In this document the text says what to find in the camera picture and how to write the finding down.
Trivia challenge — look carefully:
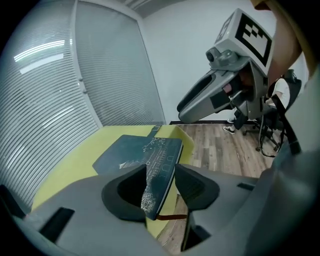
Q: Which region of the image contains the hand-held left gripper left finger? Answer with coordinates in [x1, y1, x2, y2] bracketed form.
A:
[101, 163, 148, 222]

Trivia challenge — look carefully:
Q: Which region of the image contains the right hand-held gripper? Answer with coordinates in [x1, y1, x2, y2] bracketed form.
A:
[176, 7, 275, 121]

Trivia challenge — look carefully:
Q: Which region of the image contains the person's right hand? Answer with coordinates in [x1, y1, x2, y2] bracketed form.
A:
[222, 71, 254, 95]

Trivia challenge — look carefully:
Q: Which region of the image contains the yellow-green tablecloth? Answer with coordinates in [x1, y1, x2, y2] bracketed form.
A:
[31, 124, 196, 240]

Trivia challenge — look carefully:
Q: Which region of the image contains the grey book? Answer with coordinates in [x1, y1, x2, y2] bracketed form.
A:
[92, 126, 189, 222]

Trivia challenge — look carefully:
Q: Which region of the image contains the person's right forearm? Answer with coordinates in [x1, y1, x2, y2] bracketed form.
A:
[266, 6, 305, 84]

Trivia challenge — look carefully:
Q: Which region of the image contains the black mesh office chair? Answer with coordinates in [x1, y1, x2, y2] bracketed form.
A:
[242, 68, 303, 158]

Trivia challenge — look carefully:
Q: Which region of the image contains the black strap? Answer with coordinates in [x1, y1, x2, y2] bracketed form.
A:
[270, 95, 302, 155]

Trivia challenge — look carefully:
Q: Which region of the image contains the glass panel with white blinds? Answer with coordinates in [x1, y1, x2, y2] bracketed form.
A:
[74, 0, 167, 126]
[0, 0, 101, 210]

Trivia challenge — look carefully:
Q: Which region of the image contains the person's light shirt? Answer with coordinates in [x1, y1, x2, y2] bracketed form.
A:
[284, 72, 320, 162]

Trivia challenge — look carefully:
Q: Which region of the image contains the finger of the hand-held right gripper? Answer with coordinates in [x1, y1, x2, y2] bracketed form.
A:
[177, 74, 235, 124]

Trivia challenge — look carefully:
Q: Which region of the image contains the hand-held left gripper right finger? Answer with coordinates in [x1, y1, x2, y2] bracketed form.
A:
[174, 163, 221, 212]

